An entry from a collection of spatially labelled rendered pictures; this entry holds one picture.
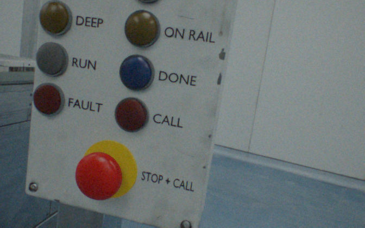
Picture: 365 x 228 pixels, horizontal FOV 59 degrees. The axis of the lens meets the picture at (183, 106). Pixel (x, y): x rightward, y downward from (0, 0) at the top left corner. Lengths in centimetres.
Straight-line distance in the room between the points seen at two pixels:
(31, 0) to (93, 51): 153
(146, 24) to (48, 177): 17
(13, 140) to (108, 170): 117
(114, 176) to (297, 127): 341
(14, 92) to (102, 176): 105
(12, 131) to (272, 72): 281
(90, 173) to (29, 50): 155
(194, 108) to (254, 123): 343
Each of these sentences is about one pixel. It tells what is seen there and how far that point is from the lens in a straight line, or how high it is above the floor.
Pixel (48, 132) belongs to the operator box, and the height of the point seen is 92.
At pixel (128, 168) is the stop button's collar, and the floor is 91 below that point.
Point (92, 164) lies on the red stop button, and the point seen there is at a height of 92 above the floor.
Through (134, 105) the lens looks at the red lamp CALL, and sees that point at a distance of 27.
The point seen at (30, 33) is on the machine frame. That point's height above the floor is 104.
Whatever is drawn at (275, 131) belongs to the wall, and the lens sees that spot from 366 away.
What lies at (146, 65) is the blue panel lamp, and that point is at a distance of 26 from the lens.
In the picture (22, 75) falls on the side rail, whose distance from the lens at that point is 131.
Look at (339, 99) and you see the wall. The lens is 361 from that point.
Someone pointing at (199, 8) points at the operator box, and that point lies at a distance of 26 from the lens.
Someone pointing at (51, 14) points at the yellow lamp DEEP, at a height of 103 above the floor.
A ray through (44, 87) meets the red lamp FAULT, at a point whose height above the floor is 97.
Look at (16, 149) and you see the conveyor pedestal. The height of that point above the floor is 57.
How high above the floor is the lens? 101
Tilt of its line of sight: 8 degrees down
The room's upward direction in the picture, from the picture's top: 8 degrees clockwise
